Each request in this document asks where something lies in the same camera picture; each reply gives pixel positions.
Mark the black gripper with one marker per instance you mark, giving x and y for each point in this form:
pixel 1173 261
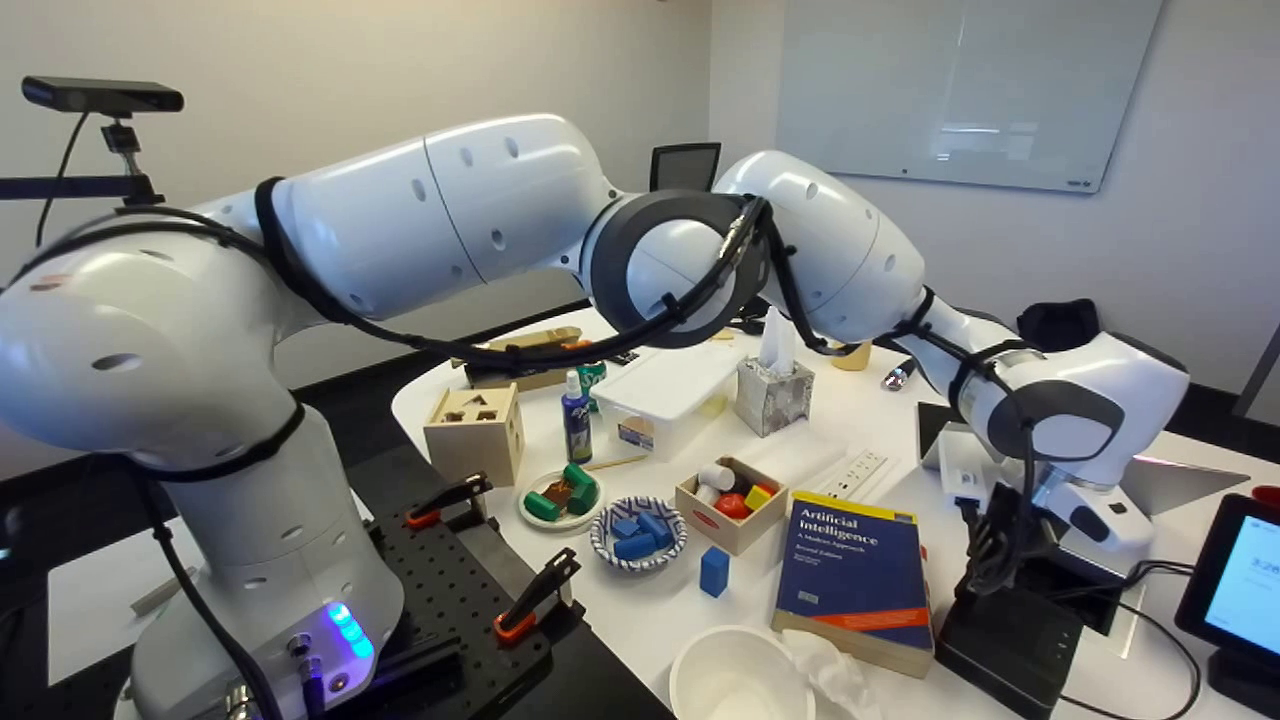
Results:
pixel 1020 523

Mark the black box with buttons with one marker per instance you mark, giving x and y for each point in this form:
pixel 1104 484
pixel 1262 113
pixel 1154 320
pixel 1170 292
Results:
pixel 1006 654

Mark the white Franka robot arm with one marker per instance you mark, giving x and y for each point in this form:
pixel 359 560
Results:
pixel 401 224

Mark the black power adapter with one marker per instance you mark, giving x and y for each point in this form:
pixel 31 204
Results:
pixel 1093 595

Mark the blue and yellow book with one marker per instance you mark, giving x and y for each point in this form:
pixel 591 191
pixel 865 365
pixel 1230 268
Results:
pixel 852 582

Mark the white remote control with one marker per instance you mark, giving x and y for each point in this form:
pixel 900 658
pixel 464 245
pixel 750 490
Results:
pixel 860 479

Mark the white crumpled tissue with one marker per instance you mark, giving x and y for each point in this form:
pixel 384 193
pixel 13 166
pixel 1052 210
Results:
pixel 824 672

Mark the silver laptop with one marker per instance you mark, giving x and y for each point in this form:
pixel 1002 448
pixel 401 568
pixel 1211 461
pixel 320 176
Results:
pixel 1195 480

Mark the dark marker pen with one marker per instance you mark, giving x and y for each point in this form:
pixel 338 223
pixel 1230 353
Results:
pixel 898 374

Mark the black tablet screen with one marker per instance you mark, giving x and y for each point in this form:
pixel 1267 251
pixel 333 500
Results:
pixel 1242 585

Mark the black backpack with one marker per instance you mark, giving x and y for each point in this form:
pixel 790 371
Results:
pixel 1062 320

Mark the white bowl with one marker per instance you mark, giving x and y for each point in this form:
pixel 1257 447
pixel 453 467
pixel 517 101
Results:
pixel 742 676

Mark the wooden tray with toy food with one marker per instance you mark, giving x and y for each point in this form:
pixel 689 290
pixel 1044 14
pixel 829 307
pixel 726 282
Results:
pixel 731 507

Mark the small blue block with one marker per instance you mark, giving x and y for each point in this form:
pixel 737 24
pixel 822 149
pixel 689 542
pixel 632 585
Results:
pixel 712 575

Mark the grey tissue box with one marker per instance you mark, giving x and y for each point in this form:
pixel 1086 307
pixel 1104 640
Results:
pixel 773 394

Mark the blue bowl with blue blocks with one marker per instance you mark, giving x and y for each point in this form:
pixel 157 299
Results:
pixel 636 538

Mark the white plastic storage box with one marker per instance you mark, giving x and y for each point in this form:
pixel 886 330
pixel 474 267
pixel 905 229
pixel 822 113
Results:
pixel 666 386

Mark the white plate with green toys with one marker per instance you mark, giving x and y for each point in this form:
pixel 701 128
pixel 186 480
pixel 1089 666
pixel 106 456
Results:
pixel 560 500

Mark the blue bottle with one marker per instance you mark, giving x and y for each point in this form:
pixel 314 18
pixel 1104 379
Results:
pixel 579 424

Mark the black orange clamp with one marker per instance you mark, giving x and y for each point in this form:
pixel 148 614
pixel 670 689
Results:
pixel 536 596
pixel 446 500

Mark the glass whiteboard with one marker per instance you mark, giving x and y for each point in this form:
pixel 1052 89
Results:
pixel 961 86

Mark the black mesh office chair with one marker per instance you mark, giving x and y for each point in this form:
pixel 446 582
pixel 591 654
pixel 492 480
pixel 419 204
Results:
pixel 683 162

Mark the wooden brush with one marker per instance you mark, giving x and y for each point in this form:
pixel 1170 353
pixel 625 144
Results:
pixel 513 351

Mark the wooden shape sorter box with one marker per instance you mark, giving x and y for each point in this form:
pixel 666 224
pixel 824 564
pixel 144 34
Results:
pixel 474 429

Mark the black perforated mounting board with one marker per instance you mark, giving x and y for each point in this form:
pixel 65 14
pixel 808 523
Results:
pixel 446 585

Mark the black camera on stand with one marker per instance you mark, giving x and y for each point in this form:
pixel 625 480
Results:
pixel 106 98

